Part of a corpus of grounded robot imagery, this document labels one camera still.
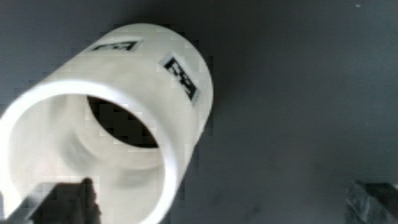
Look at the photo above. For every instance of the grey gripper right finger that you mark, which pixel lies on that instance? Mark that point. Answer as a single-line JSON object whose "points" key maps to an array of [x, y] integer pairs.
{"points": [[371, 203]]}

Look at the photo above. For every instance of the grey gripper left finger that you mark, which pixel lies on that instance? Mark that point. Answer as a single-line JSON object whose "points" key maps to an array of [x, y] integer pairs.
{"points": [[59, 204]]}

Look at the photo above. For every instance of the white lamp shade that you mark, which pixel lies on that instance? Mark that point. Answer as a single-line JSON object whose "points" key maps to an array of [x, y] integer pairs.
{"points": [[105, 123]]}

